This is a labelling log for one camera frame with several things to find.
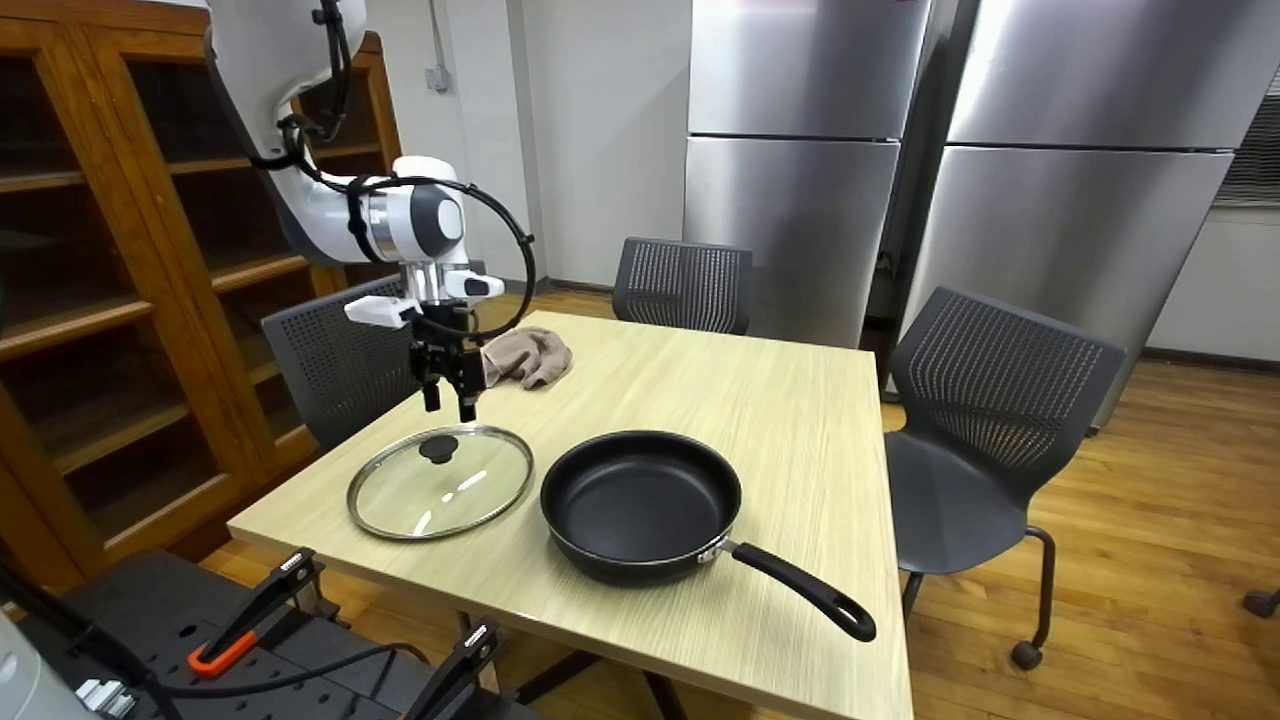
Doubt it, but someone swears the black cart cable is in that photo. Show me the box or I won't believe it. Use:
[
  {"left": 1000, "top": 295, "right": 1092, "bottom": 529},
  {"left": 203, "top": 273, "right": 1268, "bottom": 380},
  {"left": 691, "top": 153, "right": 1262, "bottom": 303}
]
[{"left": 0, "top": 553, "right": 420, "bottom": 720}]

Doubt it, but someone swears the grey rounded housing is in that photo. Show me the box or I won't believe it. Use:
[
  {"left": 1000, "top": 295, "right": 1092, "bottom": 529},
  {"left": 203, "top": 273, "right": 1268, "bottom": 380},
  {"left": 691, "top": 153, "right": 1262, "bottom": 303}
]
[{"left": 0, "top": 612, "right": 92, "bottom": 720}]

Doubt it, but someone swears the white counter cabinet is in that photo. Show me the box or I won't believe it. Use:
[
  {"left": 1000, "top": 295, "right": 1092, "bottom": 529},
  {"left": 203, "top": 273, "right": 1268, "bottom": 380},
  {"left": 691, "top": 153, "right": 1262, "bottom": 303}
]
[{"left": 1143, "top": 194, "right": 1280, "bottom": 369}]

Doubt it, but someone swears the grey mesh chair low back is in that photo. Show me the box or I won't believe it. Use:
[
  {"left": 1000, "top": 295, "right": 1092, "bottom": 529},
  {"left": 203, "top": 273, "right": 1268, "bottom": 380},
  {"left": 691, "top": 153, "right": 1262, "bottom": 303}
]
[{"left": 608, "top": 236, "right": 761, "bottom": 334}]

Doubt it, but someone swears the black perforated robot cart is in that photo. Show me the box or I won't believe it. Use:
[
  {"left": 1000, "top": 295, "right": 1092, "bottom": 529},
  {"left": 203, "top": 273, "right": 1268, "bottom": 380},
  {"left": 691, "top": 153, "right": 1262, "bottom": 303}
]
[{"left": 14, "top": 546, "right": 545, "bottom": 720}]

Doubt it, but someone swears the crumpled beige cloth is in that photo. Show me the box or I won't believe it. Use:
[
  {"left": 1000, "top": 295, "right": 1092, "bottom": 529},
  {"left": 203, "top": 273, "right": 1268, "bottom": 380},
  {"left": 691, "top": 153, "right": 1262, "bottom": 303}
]
[{"left": 475, "top": 323, "right": 574, "bottom": 396}]

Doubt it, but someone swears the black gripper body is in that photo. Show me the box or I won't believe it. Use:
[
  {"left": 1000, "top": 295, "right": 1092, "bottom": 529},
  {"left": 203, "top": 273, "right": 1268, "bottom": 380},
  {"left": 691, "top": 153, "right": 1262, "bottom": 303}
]
[{"left": 402, "top": 300, "right": 487, "bottom": 387}]

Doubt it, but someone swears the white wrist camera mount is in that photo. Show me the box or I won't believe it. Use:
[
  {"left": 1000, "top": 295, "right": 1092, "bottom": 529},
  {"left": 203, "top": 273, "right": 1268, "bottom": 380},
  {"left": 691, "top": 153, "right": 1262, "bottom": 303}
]
[{"left": 338, "top": 288, "right": 420, "bottom": 331}]

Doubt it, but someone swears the grey mesh chair without wheels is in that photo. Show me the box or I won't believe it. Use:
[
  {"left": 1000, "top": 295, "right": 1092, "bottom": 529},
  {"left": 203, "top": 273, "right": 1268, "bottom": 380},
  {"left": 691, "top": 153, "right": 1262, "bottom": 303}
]
[{"left": 254, "top": 273, "right": 430, "bottom": 451}]

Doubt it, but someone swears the grey mesh chair with wheels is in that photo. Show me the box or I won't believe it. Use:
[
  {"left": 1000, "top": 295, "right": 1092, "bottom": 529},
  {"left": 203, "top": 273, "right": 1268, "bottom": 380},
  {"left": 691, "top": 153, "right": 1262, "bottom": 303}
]
[{"left": 884, "top": 278, "right": 1130, "bottom": 676}]

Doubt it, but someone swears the narrow stainless steel refrigerator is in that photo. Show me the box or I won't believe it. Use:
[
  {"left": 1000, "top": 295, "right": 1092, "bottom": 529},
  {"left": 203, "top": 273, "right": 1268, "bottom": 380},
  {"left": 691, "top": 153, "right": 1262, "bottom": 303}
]
[{"left": 685, "top": 0, "right": 941, "bottom": 350}]

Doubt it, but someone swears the wide stainless steel refrigerator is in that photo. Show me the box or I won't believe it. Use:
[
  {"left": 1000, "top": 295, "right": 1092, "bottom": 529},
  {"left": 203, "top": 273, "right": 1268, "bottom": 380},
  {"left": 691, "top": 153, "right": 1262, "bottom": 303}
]
[{"left": 899, "top": 0, "right": 1280, "bottom": 433}]

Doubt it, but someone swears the glass lid with black knob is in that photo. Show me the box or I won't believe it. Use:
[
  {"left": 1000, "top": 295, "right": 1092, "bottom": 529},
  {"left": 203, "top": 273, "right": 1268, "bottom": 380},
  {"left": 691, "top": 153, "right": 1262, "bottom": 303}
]
[{"left": 345, "top": 421, "right": 541, "bottom": 546}]

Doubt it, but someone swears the black frying pan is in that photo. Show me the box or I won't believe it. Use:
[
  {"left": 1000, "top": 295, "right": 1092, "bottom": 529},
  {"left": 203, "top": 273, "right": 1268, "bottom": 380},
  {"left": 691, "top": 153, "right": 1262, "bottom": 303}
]
[{"left": 535, "top": 429, "right": 878, "bottom": 642}]

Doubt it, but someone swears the small white metal fitting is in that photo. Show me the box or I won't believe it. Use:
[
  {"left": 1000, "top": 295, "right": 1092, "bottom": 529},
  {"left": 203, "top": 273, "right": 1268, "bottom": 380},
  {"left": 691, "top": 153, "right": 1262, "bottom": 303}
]
[{"left": 70, "top": 676, "right": 140, "bottom": 720}]

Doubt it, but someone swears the dark table leg frame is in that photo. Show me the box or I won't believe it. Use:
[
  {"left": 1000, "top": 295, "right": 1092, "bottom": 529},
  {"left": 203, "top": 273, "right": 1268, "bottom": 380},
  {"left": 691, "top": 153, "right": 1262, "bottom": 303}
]
[{"left": 512, "top": 648, "right": 691, "bottom": 720}]

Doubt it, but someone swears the wooden shelf cabinet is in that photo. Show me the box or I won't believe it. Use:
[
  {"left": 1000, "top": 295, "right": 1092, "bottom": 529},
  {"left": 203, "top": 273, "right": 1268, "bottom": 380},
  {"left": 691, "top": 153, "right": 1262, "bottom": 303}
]
[{"left": 0, "top": 0, "right": 406, "bottom": 598}]

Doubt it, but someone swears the black clamp with orange handle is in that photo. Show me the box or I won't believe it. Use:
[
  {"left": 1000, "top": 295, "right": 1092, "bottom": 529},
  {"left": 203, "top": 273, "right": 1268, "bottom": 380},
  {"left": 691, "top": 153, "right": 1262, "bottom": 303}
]
[{"left": 183, "top": 546, "right": 325, "bottom": 678}]

